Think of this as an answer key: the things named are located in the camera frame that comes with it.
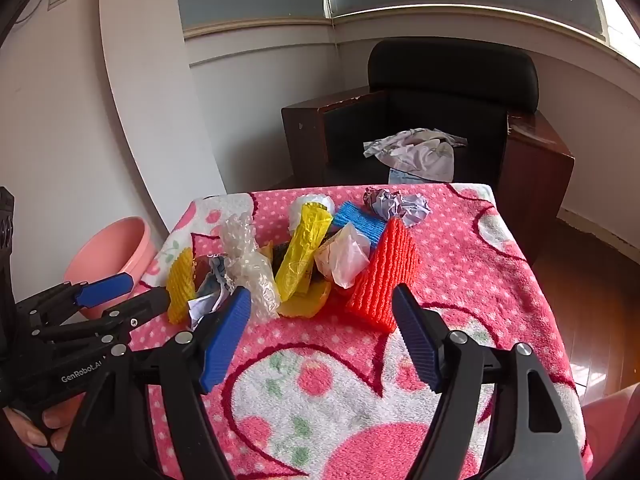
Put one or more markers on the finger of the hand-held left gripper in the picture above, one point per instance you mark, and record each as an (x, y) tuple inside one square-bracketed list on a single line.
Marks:
[(105, 287), (140, 310)]

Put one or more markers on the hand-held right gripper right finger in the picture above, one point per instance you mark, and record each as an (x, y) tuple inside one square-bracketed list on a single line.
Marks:
[(415, 340)]

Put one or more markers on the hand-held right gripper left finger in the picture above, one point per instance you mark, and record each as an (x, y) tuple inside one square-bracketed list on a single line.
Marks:
[(225, 340)]

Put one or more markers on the pink plastic basin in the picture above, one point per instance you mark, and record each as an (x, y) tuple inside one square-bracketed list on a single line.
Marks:
[(115, 250)]

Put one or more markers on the yellow foam net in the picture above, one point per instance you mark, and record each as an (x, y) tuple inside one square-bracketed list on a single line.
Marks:
[(181, 285)]

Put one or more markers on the black foam net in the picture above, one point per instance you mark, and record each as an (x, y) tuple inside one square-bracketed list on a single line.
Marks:
[(276, 260)]

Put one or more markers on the blue foam net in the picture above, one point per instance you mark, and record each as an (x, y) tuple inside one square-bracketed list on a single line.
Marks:
[(360, 220)]

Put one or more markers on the person's left hand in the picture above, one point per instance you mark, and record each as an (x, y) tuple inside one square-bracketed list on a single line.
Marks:
[(55, 425)]

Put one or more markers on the crumpled white paper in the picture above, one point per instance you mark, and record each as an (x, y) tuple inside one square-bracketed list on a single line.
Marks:
[(202, 306)]

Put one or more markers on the orange foam net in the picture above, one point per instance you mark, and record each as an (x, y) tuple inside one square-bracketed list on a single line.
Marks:
[(385, 275)]

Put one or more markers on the clear bubble wrap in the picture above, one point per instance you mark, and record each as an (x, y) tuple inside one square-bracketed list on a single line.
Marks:
[(250, 270)]

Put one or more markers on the clear plastic bag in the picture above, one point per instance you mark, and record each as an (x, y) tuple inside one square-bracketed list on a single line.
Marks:
[(345, 260)]

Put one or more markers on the pink printed blanket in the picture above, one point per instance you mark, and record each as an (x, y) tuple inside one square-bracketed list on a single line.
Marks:
[(320, 400)]

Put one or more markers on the yellow plastic bag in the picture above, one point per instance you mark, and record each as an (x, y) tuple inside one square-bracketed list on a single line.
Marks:
[(300, 250)]

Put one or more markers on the crumpled silver foil paper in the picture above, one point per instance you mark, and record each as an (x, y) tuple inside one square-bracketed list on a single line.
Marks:
[(400, 205)]

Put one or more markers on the white crumpled plastic bag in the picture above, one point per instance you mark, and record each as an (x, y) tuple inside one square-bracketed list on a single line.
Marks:
[(299, 207)]

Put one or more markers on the light blue cloth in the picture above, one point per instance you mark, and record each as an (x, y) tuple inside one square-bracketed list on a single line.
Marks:
[(398, 177)]

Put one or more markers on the pale crumpled garment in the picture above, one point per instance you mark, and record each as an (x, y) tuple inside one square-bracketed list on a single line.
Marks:
[(425, 155)]

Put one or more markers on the pink cloth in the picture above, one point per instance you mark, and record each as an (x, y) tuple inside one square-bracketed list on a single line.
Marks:
[(610, 415)]

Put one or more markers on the black armchair with wooden arms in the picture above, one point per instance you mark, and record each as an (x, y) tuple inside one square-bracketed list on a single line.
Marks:
[(425, 110)]

